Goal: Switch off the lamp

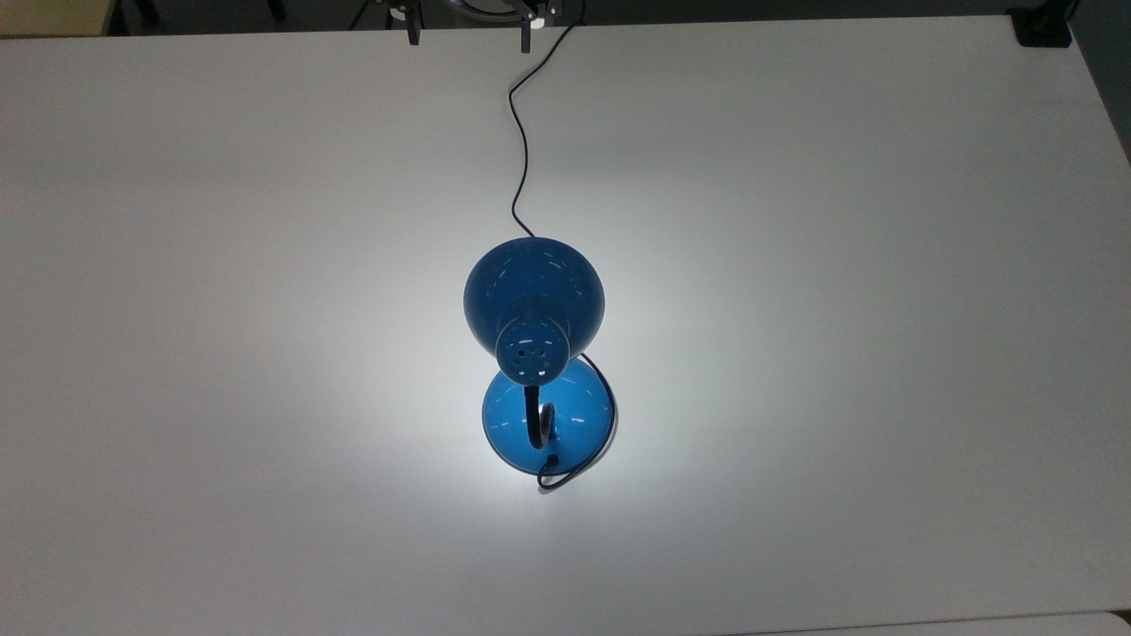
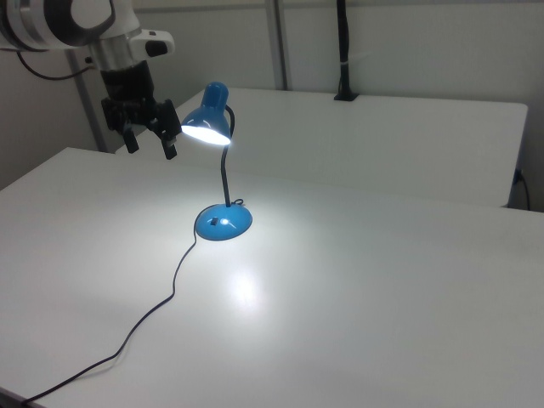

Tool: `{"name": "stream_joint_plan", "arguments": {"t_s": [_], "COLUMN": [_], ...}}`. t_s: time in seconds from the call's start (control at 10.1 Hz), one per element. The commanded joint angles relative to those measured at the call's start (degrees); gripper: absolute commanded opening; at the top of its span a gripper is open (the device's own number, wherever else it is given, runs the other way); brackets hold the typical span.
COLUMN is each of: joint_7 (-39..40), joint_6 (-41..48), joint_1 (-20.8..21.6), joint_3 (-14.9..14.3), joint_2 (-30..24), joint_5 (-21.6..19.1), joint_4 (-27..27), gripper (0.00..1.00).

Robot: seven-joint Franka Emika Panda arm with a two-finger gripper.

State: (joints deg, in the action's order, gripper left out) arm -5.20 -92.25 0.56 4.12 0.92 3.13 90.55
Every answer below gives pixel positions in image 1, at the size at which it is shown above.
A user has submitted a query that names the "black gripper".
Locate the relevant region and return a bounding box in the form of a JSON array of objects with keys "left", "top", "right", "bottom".
[{"left": 386, "top": 0, "right": 561, "bottom": 55}]

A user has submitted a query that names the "blue desk lamp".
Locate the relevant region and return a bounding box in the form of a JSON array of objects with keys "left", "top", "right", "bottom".
[{"left": 463, "top": 237, "right": 617, "bottom": 478}]

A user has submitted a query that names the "beige wooden board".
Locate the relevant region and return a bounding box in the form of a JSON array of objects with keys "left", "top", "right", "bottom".
[{"left": 0, "top": 0, "right": 117, "bottom": 38}]

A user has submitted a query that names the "black lamp power cord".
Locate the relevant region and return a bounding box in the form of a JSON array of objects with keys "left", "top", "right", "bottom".
[{"left": 508, "top": 18, "right": 619, "bottom": 493}]

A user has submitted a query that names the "black table clamp mount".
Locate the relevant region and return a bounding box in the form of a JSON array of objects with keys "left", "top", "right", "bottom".
[{"left": 1010, "top": 4, "right": 1074, "bottom": 49}]

